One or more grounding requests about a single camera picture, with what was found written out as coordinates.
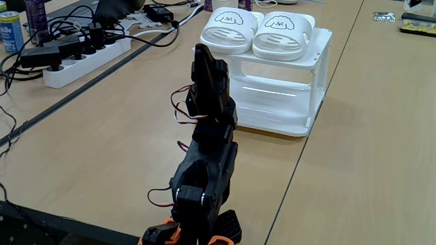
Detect black plug adapter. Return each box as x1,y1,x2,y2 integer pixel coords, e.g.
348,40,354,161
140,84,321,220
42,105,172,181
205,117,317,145
19,46,64,72
43,33,83,61

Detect white power strip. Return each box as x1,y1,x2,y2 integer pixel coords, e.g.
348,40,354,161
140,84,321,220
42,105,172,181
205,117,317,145
42,36,132,89

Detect blue drink can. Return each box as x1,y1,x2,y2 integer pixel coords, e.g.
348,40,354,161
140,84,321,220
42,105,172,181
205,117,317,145
0,10,25,54

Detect white slipper with dog print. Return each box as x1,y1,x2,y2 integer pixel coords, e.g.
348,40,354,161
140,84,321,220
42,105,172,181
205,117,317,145
200,6,265,55
251,11,316,62

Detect white paper cup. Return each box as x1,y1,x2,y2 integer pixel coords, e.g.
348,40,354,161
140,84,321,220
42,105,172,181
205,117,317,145
213,0,237,9

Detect black power cable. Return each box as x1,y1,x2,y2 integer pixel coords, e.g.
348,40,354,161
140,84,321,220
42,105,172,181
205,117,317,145
102,20,181,48

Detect tall purple drink can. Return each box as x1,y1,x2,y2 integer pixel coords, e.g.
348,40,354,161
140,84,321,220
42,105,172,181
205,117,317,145
24,0,50,45

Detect black board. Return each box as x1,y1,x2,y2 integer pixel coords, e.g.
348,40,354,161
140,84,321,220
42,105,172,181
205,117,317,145
0,200,140,245

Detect black power brick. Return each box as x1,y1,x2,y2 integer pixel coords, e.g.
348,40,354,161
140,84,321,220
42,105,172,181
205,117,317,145
142,3,174,23

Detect yellow and black box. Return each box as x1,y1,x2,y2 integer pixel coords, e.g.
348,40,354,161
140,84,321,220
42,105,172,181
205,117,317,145
399,12,436,37

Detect clear plastic box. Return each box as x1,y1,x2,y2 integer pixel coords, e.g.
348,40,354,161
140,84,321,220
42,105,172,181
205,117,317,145
403,0,436,18

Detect white plastic shoe rack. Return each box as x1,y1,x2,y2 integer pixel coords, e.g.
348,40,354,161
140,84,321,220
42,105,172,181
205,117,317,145
192,27,333,138

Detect black plug with cable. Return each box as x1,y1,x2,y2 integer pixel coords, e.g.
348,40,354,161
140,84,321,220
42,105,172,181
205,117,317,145
87,22,105,50

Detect white printed plastic parts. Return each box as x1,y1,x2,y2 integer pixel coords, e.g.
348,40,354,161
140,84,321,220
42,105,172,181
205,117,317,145
118,12,163,32

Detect white power cable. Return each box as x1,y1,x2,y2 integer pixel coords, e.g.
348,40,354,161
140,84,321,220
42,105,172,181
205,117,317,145
131,4,205,38

